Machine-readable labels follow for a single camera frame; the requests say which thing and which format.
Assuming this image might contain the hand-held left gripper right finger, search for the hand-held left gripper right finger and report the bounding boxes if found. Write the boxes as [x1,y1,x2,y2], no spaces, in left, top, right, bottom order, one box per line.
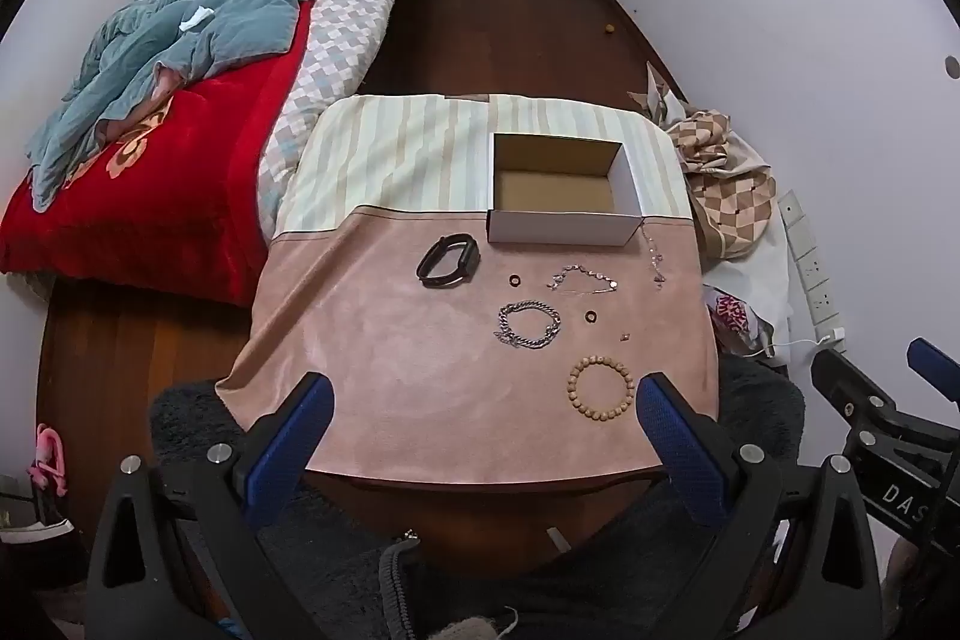
[634,371,886,640]

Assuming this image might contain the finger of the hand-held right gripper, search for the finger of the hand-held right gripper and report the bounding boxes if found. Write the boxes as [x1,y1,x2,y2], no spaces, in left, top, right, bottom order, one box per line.
[810,347,912,438]
[906,338,960,402]

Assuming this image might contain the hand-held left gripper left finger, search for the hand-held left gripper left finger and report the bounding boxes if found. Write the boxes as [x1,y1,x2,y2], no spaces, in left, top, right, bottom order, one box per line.
[86,371,336,640]

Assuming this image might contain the wooden bead bracelet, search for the wooden bead bracelet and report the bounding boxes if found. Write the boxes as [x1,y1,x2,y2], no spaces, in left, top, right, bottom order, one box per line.
[567,353,637,425]

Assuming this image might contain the thin silver chain necklace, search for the thin silver chain necklace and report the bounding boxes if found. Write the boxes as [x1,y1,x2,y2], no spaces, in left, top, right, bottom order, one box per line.
[640,222,667,290]

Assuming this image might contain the silver charm bracelet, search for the silver charm bracelet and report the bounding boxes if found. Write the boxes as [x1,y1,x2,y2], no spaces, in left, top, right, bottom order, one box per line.
[547,263,620,298]

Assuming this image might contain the silver curb chain bracelet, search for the silver curb chain bracelet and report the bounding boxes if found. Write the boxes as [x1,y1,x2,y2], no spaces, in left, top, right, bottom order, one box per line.
[493,300,563,348]

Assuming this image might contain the white cardboard box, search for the white cardboard box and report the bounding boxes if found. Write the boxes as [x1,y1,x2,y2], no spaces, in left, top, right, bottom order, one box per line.
[486,132,646,247]

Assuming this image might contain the black smart band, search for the black smart band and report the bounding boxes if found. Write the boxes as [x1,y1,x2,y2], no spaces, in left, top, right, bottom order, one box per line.
[416,233,479,289]

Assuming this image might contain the pink and striped table blanket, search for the pink and striped table blanket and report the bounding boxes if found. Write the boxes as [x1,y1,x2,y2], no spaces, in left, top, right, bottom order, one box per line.
[214,92,721,487]

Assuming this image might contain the red printed plastic bag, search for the red printed plastic bag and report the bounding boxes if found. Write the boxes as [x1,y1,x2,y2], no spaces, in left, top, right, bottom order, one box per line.
[705,287,773,356]

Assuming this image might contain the checkered beige bag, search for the checkered beige bag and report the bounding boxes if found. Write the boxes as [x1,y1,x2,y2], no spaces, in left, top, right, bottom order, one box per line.
[664,111,777,259]

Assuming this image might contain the pink slippers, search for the pink slippers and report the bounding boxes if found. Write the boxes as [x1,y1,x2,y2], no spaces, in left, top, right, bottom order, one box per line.
[28,424,68,498]

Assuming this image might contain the black and white shoe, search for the black and white shoe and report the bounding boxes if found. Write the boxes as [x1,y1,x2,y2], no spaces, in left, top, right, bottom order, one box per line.
[0,475,76,545]

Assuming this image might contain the red floral blanket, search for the red floral blanket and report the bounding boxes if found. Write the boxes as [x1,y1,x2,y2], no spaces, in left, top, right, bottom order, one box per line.
[0,0,421,307]

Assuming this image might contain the checkered bed sheet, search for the checkered bed sheet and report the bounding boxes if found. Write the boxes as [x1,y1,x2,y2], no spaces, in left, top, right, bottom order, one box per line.
[255,0,421,236]

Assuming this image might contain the teal quilt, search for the teal quilt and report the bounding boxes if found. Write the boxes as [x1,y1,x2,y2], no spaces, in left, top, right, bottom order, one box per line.
[28,0,436,214]

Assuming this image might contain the white charger with cable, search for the white charger with cable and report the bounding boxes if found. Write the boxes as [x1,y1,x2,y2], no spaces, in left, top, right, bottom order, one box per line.
[769,326,847,357]

